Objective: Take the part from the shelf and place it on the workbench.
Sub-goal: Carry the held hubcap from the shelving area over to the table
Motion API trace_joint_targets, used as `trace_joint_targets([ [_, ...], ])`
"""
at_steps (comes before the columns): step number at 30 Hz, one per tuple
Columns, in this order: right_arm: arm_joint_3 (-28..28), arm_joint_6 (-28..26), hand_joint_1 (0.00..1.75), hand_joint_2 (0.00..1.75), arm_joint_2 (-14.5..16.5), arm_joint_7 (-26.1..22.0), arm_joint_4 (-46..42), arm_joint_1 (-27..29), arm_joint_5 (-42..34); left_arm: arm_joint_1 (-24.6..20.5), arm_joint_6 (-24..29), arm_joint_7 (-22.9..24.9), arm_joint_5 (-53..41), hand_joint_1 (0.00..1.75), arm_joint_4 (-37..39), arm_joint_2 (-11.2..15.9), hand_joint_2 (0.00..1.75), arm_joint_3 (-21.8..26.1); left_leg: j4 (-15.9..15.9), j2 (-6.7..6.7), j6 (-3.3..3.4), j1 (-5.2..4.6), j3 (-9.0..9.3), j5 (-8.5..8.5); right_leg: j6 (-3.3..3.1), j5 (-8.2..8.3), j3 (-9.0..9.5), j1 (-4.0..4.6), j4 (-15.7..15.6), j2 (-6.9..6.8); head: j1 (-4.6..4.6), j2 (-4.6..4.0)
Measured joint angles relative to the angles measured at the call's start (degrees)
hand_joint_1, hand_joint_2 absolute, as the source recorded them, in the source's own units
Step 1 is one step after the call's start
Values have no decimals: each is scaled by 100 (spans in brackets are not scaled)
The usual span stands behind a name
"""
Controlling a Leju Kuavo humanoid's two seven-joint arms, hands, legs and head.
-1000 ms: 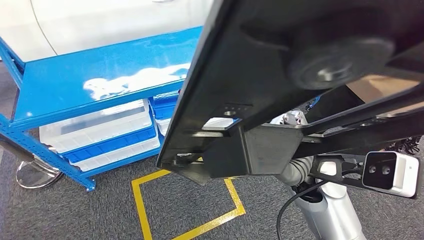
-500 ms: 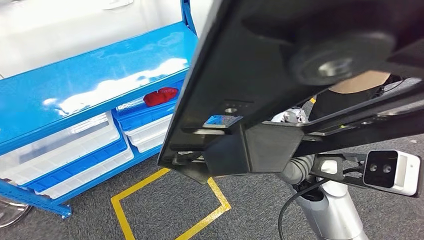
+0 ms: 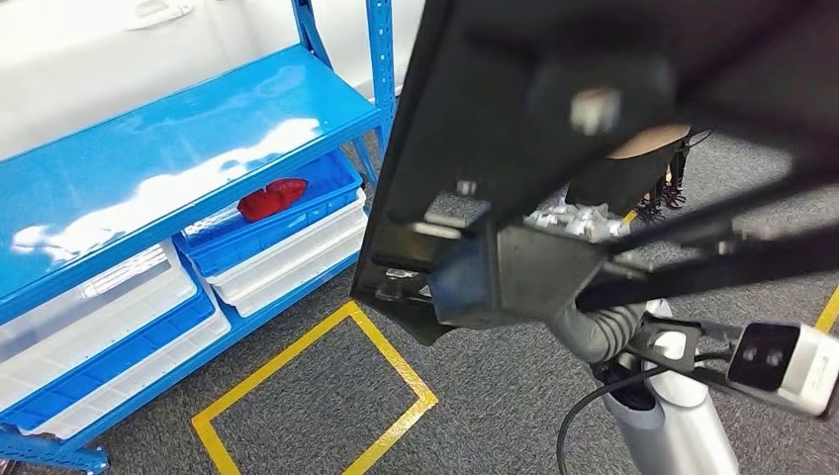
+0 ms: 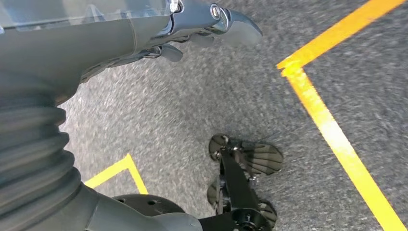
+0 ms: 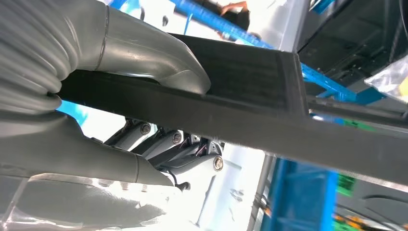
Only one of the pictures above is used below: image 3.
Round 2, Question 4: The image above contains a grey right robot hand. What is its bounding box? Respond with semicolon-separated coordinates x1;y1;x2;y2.
523;203;632;363

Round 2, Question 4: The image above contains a white car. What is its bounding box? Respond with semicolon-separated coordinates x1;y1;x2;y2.
0;0;427;162

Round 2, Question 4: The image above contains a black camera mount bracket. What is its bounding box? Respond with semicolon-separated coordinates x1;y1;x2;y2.
622;313;739;395

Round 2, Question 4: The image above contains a person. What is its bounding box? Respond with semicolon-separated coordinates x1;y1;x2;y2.
564;124;693;218

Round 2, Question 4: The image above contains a red plastic part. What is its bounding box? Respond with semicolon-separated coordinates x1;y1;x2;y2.
236;178;310;224

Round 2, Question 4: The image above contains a blue plastic bin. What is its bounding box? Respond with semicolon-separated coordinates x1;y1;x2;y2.
171;151;364;279
0;281;218;434

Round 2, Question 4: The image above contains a clear white plastic bin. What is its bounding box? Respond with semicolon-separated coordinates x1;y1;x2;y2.
0;238;199;415

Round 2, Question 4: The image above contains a black ribbed stand foot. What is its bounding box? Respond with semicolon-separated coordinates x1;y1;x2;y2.
632;176;665;225
662;146;690;211

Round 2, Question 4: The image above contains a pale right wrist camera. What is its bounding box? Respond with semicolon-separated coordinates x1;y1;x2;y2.
725;321;839;419

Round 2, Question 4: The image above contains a black plastic mounting plate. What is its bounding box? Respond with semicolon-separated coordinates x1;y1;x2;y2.
350;0;839;347

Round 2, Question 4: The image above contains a blue metal shelf rack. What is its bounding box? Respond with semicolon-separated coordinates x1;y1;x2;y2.
0;0;399;475

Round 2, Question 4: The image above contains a yellow floor tape square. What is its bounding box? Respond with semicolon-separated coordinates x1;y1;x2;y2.
814;285;839;334

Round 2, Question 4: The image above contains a black cable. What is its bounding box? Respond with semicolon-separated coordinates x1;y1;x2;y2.
555;353;729;475

